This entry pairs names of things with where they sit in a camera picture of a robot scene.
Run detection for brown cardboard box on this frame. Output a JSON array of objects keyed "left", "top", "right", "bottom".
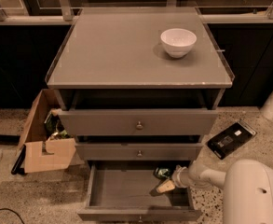
[{"left": 17, "top": 89, "right": 75, "bottom": 173}]

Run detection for grey bottom drawer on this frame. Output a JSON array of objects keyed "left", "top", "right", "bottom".
[{"left": 77, "top": 161, "right": 201, "bottom": 222}]

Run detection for black flat device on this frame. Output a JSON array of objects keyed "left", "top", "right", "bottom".
[{"left": 207, "top": 120, "right": 257, "bottom": 160}]

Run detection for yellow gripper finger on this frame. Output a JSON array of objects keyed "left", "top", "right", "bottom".
[{"left": 157, "top": 179, "right": 175, "bottom": 193}]

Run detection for grey drawer cabinet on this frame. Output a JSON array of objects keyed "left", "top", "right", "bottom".
[{"left": 45, "top": 6, "right": 236, "bottom": 111}]

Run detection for green soda can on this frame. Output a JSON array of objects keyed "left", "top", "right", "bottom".
[{"left": 154, "top": 167, "right": 173, "bottom": 180}]

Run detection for items inside cardboard box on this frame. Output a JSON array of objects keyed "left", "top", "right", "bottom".
[{"left": 44, "top": 108, "right": 70, "bottom": 140}]

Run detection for grey top drawer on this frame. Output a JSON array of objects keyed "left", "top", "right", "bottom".
[{"left": 59, "top": 109, "right": 217, "bottom": 136}]

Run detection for white ceramic bowl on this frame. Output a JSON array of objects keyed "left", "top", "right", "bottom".
[{"left": 160, "top": 28, "right": 197, "bottom": 58}]

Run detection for grey middle drawer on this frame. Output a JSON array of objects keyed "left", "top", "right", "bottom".
[{"left": 75, "top": 143, "right": 202, "bottom": 161}]

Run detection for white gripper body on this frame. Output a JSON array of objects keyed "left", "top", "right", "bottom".
[{"left": 171, "top": 165, "right": 191, "bottom": 188}]

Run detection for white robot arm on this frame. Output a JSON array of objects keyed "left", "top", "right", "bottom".
[{"left": 157, "top": 160, "right": 273, "bottom": 224}]

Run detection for grey drawer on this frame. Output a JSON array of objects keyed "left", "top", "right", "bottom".
[
  {"left": 75, "top": 143, "right": 202, "bottom": 161},
  {"left": 59, "top": 109, "right": 217, "bottom": 136},
  {"left": 77, "top": 161, "right": 201, "bottom": 222}
]

